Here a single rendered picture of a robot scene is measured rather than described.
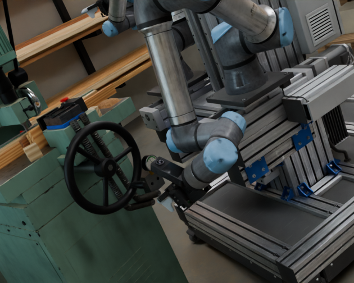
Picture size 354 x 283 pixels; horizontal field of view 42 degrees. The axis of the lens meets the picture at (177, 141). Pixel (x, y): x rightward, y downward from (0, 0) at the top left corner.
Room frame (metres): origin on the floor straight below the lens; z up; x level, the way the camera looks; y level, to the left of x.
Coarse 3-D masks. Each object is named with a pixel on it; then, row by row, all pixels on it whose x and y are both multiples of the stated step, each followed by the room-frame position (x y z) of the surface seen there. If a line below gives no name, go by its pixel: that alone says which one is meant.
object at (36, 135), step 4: (36, 128) 1.52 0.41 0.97; (40, 128) 1.53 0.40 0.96; (28, 132) 1.51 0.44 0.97; (32, 132) 1.51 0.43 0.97; (36, 132) 1.52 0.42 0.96; (40, 132) 1.53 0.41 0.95; (32, 136) 1.51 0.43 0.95; (36, 136) 1.51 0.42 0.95; (40, 136) 1.52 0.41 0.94; (44, 136) 1.53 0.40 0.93; (32, 140) 1.52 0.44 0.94; (36, 140) 1.51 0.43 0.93; (40, 140) 1.52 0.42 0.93; (44, 140) 1.53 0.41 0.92; (40, 144) 1.51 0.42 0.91; (44, 144) 1.52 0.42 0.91; (40, 148) 1.51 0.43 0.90
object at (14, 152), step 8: (104, 88) 1.84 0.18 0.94; (112, 88) 1.86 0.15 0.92; (96, 96) 1.80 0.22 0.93; (104, 96) 1.82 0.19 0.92; (88, 104) 1.76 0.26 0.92; (96, 104) 1.79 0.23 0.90; (16, 144) 1.54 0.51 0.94; (8, 152) 1.51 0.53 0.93; (16, 152) 1.53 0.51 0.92; (24, 152) 1.55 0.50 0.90; (0, 160) 1.49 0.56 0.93; (8, 160) 1.50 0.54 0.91; (0, 168) 1.48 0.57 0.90
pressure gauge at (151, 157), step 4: (144, 156) 1.61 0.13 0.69; (148, 156) 1.59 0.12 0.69; (152, 156) 1.61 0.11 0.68; (144, 160) 1.59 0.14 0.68; (148, 160) 1.59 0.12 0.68; (152, 160) 1.60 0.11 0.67; (144, 164) 1.58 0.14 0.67; (148, 164) 1.59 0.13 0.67; (144, 168) 1.59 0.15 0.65; (148, 168) 1.58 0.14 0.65; (152, 172) 1.61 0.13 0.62
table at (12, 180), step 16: (112, 112) 1.63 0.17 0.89; (128, 112) 1.67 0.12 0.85; (48, 144) 1.53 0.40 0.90; (96, 144) 1.44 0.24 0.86; (16, 160) 1.50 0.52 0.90; (48, 160) 1.42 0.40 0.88; (64, 160) 1.41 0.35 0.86; (80, 160) 1.39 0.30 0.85; (0, 176) 1.40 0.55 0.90; (16, 176) 1.34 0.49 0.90; (32, 176) 1.37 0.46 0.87; (0, 192) 1.30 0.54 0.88; (16, 192) 1.33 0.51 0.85
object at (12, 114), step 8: (8, 104) 1.57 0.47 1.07; (16, 104) 1.54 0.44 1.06; (24, 104) 1.56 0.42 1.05; (0, 112) 1.60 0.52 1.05; (8, 112) 1.56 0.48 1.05; (16, 112) 1.54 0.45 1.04; (24, 112) 1.55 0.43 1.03; (32, 112) 1.57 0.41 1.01; (0, 120) 1.62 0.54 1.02; (8, 120) 1.58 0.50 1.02; (16, 120) 1.54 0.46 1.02; (24, 120) 1.54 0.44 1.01
